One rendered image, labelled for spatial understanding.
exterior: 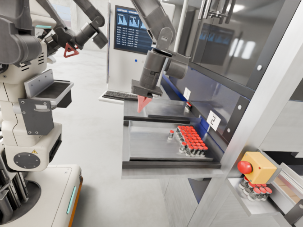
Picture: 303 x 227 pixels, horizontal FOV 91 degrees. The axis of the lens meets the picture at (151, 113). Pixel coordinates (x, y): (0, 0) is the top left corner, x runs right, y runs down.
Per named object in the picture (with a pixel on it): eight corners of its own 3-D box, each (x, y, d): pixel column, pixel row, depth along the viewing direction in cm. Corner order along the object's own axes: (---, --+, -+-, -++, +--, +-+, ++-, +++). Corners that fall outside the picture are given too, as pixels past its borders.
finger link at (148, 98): (145, 118, 50) (154, 93, 47) (125, 113, 49) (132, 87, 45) (144, 109, 56) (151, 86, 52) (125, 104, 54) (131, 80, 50)
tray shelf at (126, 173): (182, 105, 122) (183, 102, 121) (239, 177, 61) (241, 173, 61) (123, 99, 112) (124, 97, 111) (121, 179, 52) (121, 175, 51)
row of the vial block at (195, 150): (182, 133, 80) (185, 125, 78) (195, 156, 65) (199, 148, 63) (178, 132, 80) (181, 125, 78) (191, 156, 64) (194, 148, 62)
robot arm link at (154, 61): (148, 46, 45) (150, 47, 41) (168, 53, 47) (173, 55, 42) (141, 68, 48) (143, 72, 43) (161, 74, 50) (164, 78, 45)
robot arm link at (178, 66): (156, 27, 45) (162, 24, 38) (189, 40, 48) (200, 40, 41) (144, 66, 50) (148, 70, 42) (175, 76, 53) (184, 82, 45)
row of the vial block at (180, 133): (178, 132, 80) (181, 125, 78) (191, 156, 64) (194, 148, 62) (175, 132, 80) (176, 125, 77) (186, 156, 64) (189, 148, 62)
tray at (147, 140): (188, 129, 85) (190, 124, 83) (210, 164, 62) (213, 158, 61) (128, 125, 78) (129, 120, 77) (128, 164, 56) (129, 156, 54)
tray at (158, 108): (185, 105, 117) (186, 101, 115) (199, 123, 94) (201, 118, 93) (143, 101, 110) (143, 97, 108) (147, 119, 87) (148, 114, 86)
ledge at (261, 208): (254, 180, 61) (257, 177, 60) (284, 214, 50) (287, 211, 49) (225, 181, 58) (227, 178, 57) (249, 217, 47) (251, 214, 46)
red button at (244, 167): (243, 166, 50) (249, 158, 48) (252, 176, 47) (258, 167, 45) (234, 166, 50) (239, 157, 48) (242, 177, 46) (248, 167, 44)
